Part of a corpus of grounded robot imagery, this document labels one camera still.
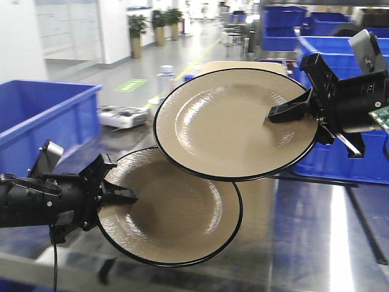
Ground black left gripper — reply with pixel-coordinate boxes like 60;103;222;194
42;153;137;236

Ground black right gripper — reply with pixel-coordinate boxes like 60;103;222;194
267;53;388;158

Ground beige plate black rim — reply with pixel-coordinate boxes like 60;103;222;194
98;147;243;267
153;68;318;181

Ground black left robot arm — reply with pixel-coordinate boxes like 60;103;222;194
1;154;137;234

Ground cream plastic storage bin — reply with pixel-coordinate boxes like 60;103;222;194
201;61;287;76

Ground large blue crate upper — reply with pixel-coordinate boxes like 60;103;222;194
293;30;388;184

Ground white remote controller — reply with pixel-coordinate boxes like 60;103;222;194
97;105;150;129

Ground green circuit board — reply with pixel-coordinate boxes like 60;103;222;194
369;106;389;132

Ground blue plastic crate left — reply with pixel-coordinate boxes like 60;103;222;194
1;80;102;176

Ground clear water bottle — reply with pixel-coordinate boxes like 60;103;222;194
157;64;176;97

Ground potted plant gold pot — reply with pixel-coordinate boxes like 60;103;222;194
128;15;147;58

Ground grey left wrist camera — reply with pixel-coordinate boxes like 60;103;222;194
29;139;64;178

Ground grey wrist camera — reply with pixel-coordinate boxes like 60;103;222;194
348;29;388;75
29;139;64;178

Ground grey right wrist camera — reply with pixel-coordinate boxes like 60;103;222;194
348;29;388;75

